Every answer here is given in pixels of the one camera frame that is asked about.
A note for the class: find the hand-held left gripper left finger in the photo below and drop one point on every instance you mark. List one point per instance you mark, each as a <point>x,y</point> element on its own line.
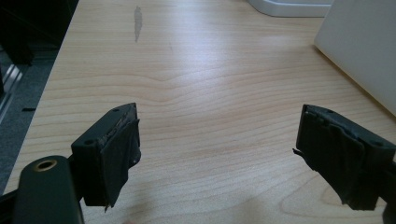
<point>102,155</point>

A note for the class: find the white rounded tray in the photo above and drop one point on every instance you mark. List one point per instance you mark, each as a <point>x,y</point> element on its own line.
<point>289,7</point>

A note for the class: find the black furniture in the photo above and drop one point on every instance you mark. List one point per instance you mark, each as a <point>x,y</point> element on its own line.
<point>29,25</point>

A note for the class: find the metal rail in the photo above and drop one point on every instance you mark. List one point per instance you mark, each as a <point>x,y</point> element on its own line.
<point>8,87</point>

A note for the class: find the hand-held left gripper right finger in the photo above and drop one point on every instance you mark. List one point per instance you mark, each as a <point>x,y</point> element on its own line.
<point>339,155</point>

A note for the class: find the white box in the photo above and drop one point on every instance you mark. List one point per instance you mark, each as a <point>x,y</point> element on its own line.
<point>361,43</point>

